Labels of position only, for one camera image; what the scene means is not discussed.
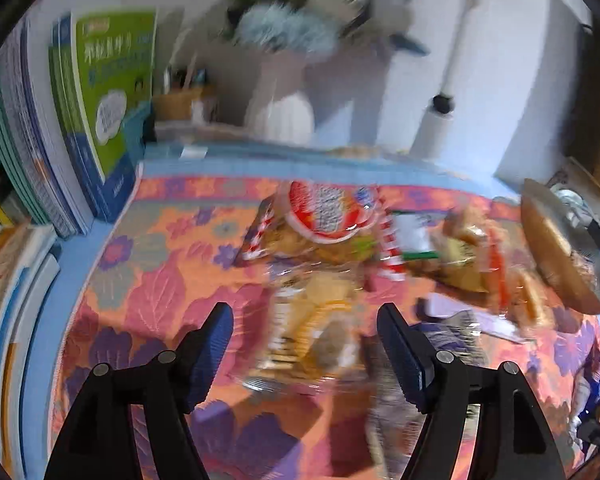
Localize blue white porcelain pattern bag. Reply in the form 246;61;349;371
366;304;486;479

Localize pale purple stick packet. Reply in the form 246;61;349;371
422;292;526;344

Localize orange cake packet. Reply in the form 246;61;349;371
432;205;555;330

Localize clear biscuit stick bag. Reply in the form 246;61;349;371
242;263;368;393

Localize green white small packet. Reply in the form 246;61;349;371
392;211;439;262

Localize red top cracker bag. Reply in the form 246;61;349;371
236;180;405;282

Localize blue Japanese snack packet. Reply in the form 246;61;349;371
568;360;600;441

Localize gold ribbed bowl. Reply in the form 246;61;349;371
520;179;600;315

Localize stack of flat books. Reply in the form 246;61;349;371
0;223;59;479

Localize floral woven tablecloth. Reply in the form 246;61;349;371
19;144;600;480

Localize row of upright books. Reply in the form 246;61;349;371
0;0;151;237

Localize wooden pen holder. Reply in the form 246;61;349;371
152;86;218;125

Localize white ribbed vase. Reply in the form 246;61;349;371
243;49;315;148

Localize green cover book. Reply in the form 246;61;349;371
69;6;159;187

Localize blue white artificial flowers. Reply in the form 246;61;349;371
219;0;429;60

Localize white lamp post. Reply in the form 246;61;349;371
410;0;481;162

